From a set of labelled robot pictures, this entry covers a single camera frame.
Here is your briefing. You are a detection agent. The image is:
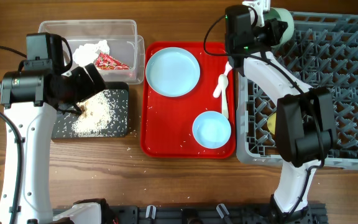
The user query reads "green bowl with food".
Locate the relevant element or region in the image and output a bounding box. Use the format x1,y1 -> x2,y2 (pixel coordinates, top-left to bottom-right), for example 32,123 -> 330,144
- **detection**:
264,7 -> 295,49

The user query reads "white napkin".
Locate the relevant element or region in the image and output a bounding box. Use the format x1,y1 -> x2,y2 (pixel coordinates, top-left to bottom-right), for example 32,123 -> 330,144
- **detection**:
73,40 -> 110,67

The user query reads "red snack wrapper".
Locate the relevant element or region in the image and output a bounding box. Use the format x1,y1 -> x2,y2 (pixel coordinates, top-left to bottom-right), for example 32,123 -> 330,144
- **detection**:
95,52 -> 129,70

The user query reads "white plastic fork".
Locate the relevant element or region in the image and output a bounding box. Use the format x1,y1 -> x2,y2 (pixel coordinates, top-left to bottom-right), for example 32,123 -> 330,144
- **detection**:
221,62 -> 232,119

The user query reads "white plastic spoon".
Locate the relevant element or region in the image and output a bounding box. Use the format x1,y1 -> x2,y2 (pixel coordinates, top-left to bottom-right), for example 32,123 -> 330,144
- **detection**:
213,74 -> 229,98

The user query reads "yellow plastic cup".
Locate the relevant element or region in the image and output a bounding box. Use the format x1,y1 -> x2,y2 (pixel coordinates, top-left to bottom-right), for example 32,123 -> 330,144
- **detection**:
267,113 -> 277,135

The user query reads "light blue plate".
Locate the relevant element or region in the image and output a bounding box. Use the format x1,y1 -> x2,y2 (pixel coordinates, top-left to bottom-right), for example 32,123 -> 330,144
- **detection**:
145,47 -> 201,97

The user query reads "light blue bowl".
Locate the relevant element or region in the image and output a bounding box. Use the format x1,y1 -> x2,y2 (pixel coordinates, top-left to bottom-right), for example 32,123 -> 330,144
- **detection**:
192,111 -> 231,149

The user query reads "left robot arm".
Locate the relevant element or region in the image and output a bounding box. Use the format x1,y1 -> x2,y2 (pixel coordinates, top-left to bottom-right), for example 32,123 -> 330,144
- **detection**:
0,32 -> 106,223

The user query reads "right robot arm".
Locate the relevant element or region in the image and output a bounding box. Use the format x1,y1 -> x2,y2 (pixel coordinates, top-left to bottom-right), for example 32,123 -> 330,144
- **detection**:
224,4 -> 337,223

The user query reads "clear plastic waste bin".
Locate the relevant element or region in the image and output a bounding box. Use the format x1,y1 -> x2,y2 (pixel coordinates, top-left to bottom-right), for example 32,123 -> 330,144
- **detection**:
39,19 -> 145,85

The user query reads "grey dishwasher rack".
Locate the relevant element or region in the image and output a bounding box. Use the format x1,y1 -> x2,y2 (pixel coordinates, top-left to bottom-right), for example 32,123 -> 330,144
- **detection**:
236,12 -> 358,170

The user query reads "spilled rice pile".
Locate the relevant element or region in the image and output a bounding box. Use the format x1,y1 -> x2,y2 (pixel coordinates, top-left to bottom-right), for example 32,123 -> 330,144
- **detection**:
72,90 -> 114,137

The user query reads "black plastic tray bin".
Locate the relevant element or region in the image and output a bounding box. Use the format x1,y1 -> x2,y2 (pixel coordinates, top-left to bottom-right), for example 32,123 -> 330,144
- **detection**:
52,82 -> 129,140

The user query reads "red serving tray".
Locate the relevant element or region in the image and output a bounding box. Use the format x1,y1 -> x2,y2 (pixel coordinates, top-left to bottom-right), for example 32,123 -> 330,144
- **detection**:
140,42 -> 236,159

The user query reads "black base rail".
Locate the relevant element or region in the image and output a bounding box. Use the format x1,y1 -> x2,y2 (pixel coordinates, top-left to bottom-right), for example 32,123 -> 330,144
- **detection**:
51,203 -> 328,224

